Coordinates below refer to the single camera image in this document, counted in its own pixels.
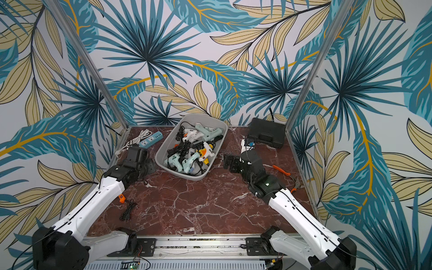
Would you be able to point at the left aluminium frame post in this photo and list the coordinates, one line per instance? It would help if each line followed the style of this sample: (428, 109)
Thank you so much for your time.
(67, 27)

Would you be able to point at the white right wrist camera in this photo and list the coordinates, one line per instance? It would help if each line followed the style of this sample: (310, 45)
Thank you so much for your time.
(247, 146)

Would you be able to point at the small mint glue gun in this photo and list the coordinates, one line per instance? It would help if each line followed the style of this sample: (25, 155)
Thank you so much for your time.
(188, 163)

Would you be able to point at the white glue gun red switch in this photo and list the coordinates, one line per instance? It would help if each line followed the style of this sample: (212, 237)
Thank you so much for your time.
(192, 136)

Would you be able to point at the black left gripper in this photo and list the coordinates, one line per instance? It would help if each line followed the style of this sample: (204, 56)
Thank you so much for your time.
(149, 161)

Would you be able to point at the teal power strip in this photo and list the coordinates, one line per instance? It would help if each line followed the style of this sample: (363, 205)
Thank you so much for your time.
(151, 140)

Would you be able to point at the front aluminium rail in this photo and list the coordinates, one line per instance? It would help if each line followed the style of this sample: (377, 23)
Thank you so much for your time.
(201, 248)

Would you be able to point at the white glue gun orange trigger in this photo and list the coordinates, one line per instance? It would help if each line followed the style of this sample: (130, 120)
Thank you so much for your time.
(207, 148)

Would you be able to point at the orange handled pliers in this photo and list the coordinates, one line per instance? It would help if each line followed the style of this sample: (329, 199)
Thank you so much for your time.
(296, 180)

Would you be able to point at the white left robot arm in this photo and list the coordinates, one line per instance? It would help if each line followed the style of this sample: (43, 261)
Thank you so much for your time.
(87, 209)

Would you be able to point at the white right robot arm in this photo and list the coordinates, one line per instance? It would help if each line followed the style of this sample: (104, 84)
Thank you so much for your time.
(297, 216)

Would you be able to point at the aluminium frame post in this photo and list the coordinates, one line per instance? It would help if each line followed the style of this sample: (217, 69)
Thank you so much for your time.
(67, 27)
(337, 23)

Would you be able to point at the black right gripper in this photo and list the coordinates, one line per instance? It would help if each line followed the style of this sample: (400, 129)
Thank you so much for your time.
(237, 162)

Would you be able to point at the black tool case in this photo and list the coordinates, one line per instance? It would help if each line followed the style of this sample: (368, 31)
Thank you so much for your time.
(267, 132)

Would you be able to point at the right aluminium frame post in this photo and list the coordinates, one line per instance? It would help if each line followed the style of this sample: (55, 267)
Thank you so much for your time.
(337, 23)

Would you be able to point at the large mint green glue gun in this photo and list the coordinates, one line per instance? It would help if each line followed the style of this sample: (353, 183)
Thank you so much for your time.
(208, 135)

